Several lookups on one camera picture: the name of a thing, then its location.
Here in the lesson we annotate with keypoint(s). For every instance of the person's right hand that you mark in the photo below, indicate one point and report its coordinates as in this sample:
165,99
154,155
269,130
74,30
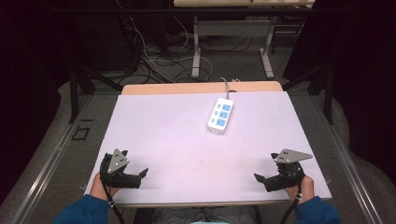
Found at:
305,189

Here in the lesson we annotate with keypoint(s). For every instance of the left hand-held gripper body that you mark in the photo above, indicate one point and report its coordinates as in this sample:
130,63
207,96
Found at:
116,161

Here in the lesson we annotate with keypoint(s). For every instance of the person's left hand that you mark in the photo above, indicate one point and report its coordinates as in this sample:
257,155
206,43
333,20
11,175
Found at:
99,188

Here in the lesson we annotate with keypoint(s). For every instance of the aluminium floor rail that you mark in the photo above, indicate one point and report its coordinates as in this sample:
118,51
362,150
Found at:
345,158
46,165

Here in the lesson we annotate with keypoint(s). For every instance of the black metal stand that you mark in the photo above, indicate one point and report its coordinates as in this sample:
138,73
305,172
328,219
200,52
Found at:
77,90
327,90

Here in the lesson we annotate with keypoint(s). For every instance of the white table cover sheet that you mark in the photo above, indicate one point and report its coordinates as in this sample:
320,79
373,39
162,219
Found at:
186,149

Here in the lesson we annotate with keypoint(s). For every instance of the person's legs grey trousers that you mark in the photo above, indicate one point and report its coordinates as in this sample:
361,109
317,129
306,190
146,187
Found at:
199,216

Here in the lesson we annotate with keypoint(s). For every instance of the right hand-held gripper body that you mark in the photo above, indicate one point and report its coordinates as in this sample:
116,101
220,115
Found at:
288,179

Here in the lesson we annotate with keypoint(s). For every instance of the white power strip blue sockets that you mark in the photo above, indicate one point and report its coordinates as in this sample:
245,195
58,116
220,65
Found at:
220,115

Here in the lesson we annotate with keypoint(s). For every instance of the grey desk with metal legs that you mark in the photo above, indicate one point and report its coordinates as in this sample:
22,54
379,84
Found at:
233,28

